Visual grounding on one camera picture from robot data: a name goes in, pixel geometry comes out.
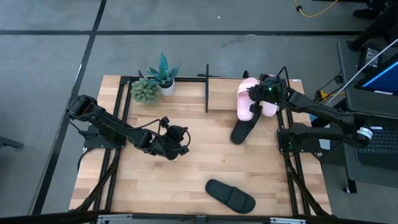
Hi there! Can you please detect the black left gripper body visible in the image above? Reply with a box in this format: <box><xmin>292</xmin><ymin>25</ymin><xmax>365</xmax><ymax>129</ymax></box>
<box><xmin>146</xmin><ymin>116</ymin><xmax>191</xmax><ymax>162</ymax></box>

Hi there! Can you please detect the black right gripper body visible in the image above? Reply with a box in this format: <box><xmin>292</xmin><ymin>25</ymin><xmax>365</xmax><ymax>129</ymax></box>
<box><xmin>254</xmin><ymin>74</ymin><xmax>285</xmax><ymax>106</ymax></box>

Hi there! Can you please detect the pink slide sandal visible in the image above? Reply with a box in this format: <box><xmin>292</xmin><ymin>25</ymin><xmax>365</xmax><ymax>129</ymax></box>
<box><xmin>260</xmin><ymin>74</ymin><xmax>280</xmax><ymax>118</ymax></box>
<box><xmin>236</xmin><ymin>77</ymin><xmax>259</xmax><ymax>121</ymax></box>

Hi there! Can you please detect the black slide sandal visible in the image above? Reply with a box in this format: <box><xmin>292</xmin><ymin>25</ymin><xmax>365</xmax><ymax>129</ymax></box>
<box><xmin>205</xmin><ymin>179</ymin><xmax>257</xmax><ymax>215</ymax></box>
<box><xmin>229</xmin><ymin>110</ymin><xmax>262</xmax><ymax>146</ymax></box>

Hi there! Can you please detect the round green plant patterned pot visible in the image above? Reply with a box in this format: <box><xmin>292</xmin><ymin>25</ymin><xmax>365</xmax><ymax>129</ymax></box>
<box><xmin>130</xmin><ymin>77</ymin><xmax>160</xmax><ymax>104</ymax></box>

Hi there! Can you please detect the spiky leaf plant white pot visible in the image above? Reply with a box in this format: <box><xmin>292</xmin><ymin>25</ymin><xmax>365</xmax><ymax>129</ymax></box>
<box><xmin>146</xmin><ymin>52</ymin><xmax>183</xmax><ymax>96</ymax></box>

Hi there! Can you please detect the laptop computer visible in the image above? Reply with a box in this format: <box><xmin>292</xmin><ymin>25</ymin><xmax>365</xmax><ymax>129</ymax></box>
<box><xmin>337</xmin><ymin>39</ymin><xmax>398</xmax><ymax>194</ymax></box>

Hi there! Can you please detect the black device with white label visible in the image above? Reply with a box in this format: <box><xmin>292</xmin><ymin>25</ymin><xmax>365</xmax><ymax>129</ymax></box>
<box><xmin>359</xmin><ymin>45</ymin><xmax>386</xmax><ymax>71</ymax></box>

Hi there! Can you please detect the thin white rod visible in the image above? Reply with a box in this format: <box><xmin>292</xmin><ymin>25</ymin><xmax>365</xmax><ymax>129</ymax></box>
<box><xmin>325</xmin><ymin>37</ymin><xmax>398</xmax><ymax>107</ymax></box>

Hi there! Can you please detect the monitor with blue screen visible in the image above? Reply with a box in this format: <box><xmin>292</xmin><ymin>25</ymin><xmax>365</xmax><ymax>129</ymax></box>
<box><xmin>354</xmin><ymin>52</ymin><xmax>398</xmax><ymax>96</ymax></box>

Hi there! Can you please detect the person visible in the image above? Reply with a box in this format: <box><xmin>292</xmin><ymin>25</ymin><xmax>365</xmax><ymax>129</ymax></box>
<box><xmin>347</xmin><ymin>0</ymin><xmax>398</xmax><ymax>52</ymax></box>

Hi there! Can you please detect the black laptop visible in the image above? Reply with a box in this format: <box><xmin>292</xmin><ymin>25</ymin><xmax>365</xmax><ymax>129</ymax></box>
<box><xmin>354</xmin><ymin>126</ymin><xmax>398</xmax><ymax>171</ymax></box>

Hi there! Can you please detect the dark grey chair leg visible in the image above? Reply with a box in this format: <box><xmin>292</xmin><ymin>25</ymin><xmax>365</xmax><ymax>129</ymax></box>
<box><xmin>0</xmin><ymin>135</ymin><xmax>24</xmax><ymax>150</ymax></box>

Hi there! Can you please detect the wooden shelf with black frame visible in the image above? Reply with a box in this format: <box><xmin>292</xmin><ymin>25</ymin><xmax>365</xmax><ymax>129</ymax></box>
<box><xmin>197</xmin><ymin>63</ymin><xmax>293</xmax><ymax>113</ymax></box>

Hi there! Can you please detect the black power cable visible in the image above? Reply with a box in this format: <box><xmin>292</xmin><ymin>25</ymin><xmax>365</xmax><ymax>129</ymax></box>
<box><xmin>306</xmin><ymin>70</ymin><xmax>346</xmax><ymax>110</ymax></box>

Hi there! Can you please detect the black aluminium table frame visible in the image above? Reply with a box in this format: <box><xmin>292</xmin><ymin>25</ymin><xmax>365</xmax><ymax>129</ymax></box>
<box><xmin>70</xmin><ymin>74</ymin><xmax>332</xmax><ymax>218</ymax></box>

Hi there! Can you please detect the black horizontal frame beam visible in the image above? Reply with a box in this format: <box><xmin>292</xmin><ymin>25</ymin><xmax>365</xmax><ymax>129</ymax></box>
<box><xmin>0</xmin><ymin>210</ymin><xmax>398</xmax><ymax>224</ymax></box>

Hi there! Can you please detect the yellow floor cable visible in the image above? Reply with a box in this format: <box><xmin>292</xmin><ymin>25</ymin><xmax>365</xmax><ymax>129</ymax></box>
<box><xmin>294</xmin><ymin>0</ymin><xmax>339</xmax><ymax>19</ymax></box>

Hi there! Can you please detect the silver metal bracket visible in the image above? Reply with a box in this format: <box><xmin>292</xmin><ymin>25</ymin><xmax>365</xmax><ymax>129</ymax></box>
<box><xmin>96</xmin><ymin>213</ymin><xmax>134</xmax><ymax>224</ymax></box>
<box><xmin>269</xmin><ymin>217</ymin><xmax>307</xmax><ymax>224</ymax></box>

